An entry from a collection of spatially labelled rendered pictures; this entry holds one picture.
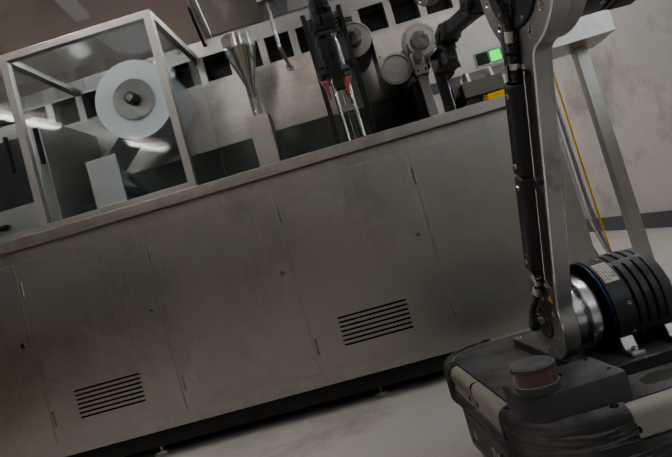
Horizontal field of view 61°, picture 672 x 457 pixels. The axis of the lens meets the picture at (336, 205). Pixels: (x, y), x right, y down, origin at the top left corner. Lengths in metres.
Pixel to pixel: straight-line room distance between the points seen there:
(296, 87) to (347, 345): 1.24
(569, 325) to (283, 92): 1.93
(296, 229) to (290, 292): 0.22
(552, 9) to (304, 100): 1.96
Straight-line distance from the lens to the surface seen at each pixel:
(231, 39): 2.50
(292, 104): 2.68
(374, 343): 2.03
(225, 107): 2.74
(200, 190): 2.07
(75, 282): 2.28
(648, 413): 0.96
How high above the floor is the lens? 0.58
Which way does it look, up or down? 3 degrees up
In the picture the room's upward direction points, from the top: 16 degrees counter-clockwise
